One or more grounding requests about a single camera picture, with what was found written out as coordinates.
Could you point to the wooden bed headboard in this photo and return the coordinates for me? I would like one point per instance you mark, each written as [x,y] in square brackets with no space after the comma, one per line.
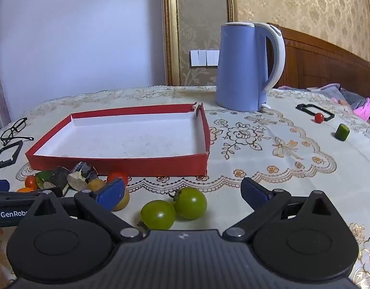
[323,60]

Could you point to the white wall switch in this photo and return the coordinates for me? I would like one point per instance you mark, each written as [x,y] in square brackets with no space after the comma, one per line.
[203,57]

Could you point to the blue electric kettle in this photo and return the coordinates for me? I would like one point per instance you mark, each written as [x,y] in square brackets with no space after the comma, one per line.
[242,66]

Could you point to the black eyeglasses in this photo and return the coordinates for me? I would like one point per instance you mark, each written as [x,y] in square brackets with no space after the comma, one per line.
[15,128]

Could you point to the small red cherry tomato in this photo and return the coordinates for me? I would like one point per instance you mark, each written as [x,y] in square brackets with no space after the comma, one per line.
[30,181]
[319,117]

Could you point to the pink grey bedding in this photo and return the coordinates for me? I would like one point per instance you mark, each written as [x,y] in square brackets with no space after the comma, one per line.
[332,91]

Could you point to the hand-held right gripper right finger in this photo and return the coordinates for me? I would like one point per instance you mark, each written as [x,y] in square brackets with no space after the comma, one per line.
[254,192]

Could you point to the large red cherry tomato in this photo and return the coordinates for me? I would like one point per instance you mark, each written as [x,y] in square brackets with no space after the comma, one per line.
[116,176]

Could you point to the orange cherry tomato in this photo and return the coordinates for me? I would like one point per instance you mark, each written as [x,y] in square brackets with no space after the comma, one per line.
[24,190]

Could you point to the gold wall frame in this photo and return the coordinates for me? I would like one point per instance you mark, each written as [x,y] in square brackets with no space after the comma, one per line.
[170,36]

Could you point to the brown longan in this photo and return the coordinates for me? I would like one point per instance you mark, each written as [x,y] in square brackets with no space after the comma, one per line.
[124,201]
[96,184]

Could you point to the green tomato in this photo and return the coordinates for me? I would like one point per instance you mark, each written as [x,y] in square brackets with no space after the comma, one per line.
[158,215]
[191,203]

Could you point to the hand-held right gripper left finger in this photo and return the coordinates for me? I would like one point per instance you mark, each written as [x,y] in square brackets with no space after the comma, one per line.
[111,194]

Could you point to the green cucumber chunk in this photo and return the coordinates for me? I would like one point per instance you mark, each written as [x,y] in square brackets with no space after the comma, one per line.
[43,176]
[342,132]

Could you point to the red cardboard box tray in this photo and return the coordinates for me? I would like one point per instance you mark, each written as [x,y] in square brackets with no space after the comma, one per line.
[118,144]

